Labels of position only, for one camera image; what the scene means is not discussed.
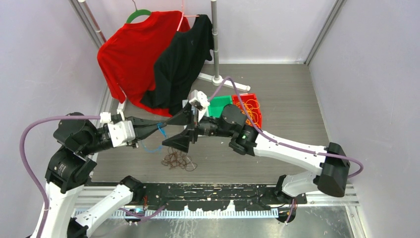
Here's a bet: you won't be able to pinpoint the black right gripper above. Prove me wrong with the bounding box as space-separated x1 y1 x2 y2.
162 101 234 153

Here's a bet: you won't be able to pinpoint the brown cable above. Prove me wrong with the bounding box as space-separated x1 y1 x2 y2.
160 147 198 172

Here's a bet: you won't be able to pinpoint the yellow cables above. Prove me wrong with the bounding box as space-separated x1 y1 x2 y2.
238 100 262 127

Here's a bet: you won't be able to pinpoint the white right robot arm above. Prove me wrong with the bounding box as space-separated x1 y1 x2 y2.
162 104 350 204

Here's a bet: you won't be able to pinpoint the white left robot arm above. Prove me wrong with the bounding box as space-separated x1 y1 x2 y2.
32 112 166 238

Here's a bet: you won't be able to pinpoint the green plastic bin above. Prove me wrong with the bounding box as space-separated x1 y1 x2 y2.
208 95 233 118

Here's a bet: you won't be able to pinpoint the white clothes rack stand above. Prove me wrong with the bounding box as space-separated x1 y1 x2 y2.
116 0 251 112

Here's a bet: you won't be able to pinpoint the black shirt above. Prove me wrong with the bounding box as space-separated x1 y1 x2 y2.
140 14 214 116

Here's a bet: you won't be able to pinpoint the red shirt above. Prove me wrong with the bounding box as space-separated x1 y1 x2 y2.
97 10 190 117

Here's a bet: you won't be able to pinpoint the red plastic bin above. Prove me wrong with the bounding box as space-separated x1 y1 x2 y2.
240 93 263 128

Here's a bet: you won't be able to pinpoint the pink clothes hanger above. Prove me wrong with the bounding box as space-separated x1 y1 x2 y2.
177 0 199 31

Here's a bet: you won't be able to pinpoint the green clothes hanger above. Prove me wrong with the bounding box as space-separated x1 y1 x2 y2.
126 0 152 24

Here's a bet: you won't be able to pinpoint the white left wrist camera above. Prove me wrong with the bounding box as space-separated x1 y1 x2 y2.
100 111 138 148

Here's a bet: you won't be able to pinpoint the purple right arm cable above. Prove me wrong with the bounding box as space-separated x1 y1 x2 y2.
207 76 364 179

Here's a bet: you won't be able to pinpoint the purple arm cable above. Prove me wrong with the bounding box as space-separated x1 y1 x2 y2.
19 114 103 238
207 76 364 179

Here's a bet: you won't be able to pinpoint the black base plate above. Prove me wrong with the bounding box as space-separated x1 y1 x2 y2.
98 182 308 213

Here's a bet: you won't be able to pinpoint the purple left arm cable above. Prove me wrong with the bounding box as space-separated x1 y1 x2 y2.
19 114 103 238

